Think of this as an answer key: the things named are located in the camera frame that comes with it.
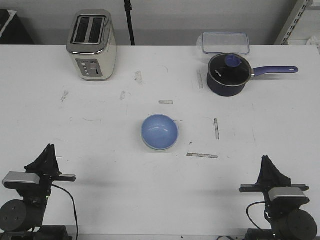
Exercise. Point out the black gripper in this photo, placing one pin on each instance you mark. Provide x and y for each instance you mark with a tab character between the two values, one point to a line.
41	166
276	179

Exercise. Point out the blue bowl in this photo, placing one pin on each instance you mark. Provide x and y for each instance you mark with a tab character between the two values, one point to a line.
159	125

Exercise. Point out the green bowl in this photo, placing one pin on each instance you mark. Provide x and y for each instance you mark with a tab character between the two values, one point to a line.
159	143

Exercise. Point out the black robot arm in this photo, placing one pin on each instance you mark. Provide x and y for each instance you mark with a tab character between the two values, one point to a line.
22	219
286	223

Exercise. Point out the glass pot lid blue knob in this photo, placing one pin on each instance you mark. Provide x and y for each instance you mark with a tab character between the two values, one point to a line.
229	69

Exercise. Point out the silver two-slot toaster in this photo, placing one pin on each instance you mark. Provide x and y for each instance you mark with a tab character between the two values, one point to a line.
91	44

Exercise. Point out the grey metal shelf upright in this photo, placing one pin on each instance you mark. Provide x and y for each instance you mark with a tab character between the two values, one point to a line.
292	21

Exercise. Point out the clear plastic food container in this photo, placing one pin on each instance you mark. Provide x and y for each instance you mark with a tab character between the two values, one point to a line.
223	42

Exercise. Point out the black tripod pole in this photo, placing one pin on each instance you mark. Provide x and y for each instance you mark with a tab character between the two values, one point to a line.
128	8

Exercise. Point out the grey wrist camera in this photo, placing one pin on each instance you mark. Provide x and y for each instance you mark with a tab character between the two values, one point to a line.
21	180
288	194

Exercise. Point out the blue saucepan with handle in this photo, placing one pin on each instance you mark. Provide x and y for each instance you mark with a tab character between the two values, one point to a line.
227	91

